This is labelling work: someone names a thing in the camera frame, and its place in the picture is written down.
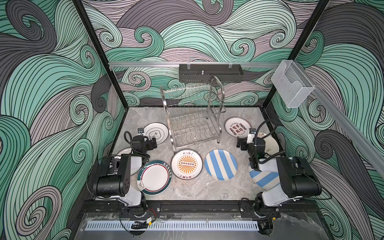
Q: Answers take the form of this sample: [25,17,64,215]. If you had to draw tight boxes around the blue striped plate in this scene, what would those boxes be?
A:
[205,149,238,181]
[249,166,280,191]

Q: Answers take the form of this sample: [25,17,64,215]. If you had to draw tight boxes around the orange sunburst plate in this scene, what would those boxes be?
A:
[171,149,204,180]
[117,147,142,175]

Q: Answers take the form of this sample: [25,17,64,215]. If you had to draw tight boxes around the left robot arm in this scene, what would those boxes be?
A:
[89,131,157,211]

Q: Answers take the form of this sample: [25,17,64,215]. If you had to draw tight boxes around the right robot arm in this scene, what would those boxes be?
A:
[237,135,323,212]

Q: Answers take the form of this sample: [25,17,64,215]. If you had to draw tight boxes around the cream floral plate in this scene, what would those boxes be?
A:
[257,133,280,159]

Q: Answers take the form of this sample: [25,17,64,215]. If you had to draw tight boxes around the white plate black outline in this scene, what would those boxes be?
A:
[144,123,169,145]

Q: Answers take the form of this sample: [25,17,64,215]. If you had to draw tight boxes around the white plate red characters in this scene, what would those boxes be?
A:
[224,117,252,138]

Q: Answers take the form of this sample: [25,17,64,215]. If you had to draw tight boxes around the green red rimmed plate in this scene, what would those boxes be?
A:
[137,160,172,196]

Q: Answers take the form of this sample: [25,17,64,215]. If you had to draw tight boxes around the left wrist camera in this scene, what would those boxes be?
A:
[138,128,145,135]

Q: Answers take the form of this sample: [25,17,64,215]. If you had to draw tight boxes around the steel wire dish rack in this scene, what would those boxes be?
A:
[160,76,226,153]

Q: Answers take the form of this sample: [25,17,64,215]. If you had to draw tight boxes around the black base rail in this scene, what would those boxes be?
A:
[83,199,319,214]

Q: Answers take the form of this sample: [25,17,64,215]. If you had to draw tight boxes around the clear acrylic wall holder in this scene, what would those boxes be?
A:
[271,60,315,109]

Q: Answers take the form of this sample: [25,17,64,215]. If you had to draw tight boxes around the black wall shelf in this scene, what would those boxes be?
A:
[179,64,244,83]

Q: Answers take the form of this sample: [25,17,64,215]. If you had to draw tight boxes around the white slotted cable duct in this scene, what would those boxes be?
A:
[85,220,259,232]

